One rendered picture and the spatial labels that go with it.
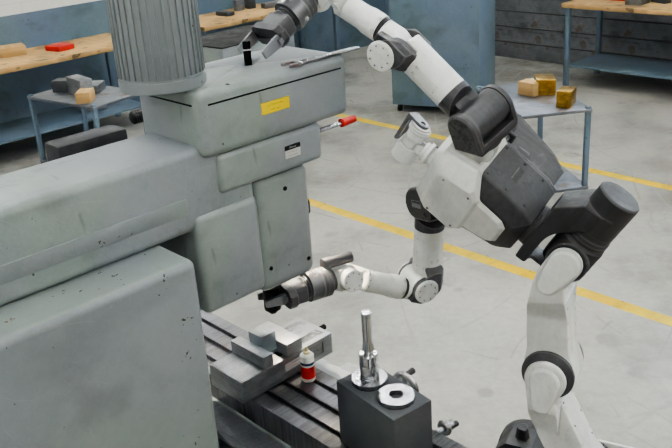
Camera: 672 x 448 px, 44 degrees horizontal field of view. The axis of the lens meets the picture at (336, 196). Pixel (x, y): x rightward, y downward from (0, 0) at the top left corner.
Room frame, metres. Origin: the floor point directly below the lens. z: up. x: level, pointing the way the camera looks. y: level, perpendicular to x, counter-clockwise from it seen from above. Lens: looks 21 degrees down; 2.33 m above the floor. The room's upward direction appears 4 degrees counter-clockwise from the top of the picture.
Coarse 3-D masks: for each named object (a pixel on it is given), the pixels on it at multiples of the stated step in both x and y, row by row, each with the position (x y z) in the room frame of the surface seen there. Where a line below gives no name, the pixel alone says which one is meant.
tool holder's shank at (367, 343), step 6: (366, 312) 1.77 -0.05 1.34; (366, 318) 1.75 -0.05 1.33; (366, 324) 1.75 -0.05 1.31; (366, 330) 1.75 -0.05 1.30; (366, 336) 1.75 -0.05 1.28; (366, 342) 1.76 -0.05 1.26; (372, 342) 1.76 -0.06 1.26; (366, 348) 1.75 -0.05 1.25; (372, 348) 1.76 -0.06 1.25; (366, 354) 1.76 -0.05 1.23
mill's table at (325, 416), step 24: (216, 336) 2.35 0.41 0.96; (216, 360) 2.21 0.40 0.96; (288, 384) 2.07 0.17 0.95; (312, 384) 2.05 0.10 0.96; (336, 384) 2.04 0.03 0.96; (240, 408) 2.04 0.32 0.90; (264, 408) 1.95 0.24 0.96; (288, 408) 1.94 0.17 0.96; (312, 408) 1.93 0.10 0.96; (336, 408) 1.93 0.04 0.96; (288, 432) 1.88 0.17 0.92; (312, 432) 1.83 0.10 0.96; (336, 432) 1.83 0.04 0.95; (432, 432) 1.80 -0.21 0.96
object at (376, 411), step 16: (352, 384) 1.76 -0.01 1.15; (368, 384) 1.73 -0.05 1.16; (384, 384) 1.74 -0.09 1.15; (400, 384) 1.73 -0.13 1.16; (352, 400) 1.73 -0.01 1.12; (368, 400) 1.69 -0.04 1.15; (384, 400) 1.66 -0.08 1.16; (400, 400) 1.66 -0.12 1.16; (416, 400) 1.67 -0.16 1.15; (352, 416) 1.73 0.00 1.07; (368, 416) 1.68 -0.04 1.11; (384, 416) 1.63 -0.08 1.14; (400, 416) 1.62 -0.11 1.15; (416, 416) 1.64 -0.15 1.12; (352, 432) 1.74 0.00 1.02; (368, 432) 1.68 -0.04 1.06; (384, 432) 1.63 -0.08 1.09; (400, 432) 1.61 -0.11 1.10; (416, 432) 1.64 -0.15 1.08
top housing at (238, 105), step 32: (224, 64) 2.09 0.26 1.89; (256, 64) 2.07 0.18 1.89; (320, 64) 2.07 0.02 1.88; (160, 96) 1.92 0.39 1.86; (192, 96) 1.83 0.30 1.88; (224, 96) 1.86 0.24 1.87; (256, 96) 1.93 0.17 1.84; (288, 96) 1.99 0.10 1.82; (320, 96) 2.06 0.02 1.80; (160, 128) 1.94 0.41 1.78; (192, 128) 1.84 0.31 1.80; (224, 128) 1.86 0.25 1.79; (256, 128) 1.92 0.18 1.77; (288, 128) 1.99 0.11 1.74
